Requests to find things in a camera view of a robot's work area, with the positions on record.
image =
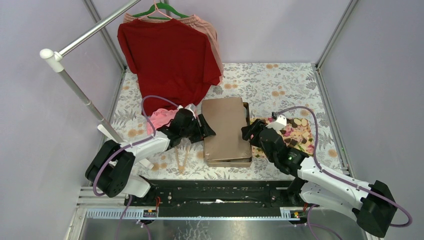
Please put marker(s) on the pink cloth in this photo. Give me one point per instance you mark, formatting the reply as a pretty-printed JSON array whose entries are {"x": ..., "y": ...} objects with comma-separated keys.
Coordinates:
[{"x": 162, "y": 117}]

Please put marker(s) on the red t-shirt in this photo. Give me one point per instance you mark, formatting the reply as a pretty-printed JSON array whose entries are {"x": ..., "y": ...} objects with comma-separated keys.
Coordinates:
[{"x": 173, "y": 62}]

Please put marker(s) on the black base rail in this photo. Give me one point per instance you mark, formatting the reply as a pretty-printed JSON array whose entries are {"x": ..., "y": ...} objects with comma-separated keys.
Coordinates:
[{"x": 235, "y": 198}]

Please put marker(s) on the beige pink garment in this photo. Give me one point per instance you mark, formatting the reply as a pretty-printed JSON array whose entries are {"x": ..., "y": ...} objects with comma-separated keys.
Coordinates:
[{"x": 196, "y": 23}]

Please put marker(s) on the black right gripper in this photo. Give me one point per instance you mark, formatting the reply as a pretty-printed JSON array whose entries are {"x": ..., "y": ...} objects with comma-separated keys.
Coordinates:
[{"x": 247, "y": 131}]

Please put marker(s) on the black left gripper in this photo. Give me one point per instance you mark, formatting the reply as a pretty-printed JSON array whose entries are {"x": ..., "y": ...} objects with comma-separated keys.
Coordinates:
[{"x": 203, "y": 132}]

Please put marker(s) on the green hanger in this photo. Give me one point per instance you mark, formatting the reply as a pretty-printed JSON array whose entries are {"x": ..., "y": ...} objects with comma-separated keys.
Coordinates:
[{"x": 161, "y": 8}]

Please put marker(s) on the floral chocolate tray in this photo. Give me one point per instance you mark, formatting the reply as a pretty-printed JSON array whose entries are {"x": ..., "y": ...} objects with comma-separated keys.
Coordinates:
[{"x": 298, "y": 134}]

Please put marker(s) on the gold box lid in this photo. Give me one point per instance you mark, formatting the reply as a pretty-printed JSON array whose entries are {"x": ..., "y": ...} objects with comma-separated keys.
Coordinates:
[{"x": 226, "y": 117}]

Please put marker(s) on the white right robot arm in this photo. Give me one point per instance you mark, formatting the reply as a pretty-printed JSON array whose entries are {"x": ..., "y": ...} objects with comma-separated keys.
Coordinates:
[{"x": 372, "y": 203}]

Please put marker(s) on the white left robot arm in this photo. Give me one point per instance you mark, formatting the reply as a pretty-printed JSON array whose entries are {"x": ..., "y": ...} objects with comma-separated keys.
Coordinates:
[{"x": 110, "y": 170}]

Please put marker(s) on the wooden tongs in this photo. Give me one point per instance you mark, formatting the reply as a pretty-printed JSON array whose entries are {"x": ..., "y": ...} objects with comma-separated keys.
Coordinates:
[{"x": 182, "y": 152}]

